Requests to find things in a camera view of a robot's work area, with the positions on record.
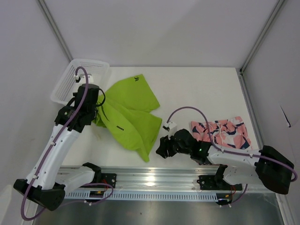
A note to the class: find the pink shark print shorts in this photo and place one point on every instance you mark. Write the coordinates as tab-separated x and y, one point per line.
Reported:
231	133

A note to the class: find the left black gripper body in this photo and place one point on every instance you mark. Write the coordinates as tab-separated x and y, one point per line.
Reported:
93	111

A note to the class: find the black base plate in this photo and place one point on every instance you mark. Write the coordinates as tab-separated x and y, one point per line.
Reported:
107	178
213	182

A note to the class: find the white slotted cable duct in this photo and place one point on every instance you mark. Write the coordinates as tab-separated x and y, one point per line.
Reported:
144	196

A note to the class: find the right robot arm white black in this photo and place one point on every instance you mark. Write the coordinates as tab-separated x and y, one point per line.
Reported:
266	167

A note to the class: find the white plastic basket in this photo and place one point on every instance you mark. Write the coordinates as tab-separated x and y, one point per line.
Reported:
97	74

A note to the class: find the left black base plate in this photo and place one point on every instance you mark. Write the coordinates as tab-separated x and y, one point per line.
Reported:
107	178

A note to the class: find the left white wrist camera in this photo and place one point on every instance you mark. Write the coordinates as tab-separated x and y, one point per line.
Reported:
85	78

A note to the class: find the left aluminium frame post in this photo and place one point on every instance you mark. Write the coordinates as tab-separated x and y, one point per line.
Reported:
54	28

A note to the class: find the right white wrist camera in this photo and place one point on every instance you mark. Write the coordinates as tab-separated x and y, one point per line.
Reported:
170	126

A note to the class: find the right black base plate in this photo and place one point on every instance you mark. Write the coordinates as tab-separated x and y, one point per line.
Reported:
213	182

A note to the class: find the right aluminium frame post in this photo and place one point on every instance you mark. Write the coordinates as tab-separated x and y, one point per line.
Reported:
263	34

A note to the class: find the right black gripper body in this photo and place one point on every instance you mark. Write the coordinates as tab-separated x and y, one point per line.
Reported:
174	148

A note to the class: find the aluminium frame post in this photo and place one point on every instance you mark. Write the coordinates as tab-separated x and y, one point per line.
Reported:
54	28
263	34

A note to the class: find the aluminium mounting rail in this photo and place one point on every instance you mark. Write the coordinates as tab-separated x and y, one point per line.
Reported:
159	179

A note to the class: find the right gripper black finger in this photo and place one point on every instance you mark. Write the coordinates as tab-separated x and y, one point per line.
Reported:
165	142
163	152

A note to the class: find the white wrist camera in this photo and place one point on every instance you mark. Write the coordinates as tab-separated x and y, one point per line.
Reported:
85	78
170	126

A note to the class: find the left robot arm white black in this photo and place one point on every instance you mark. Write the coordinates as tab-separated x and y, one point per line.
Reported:
42	185

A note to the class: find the lime green shorts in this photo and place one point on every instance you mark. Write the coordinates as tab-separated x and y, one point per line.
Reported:
125	109

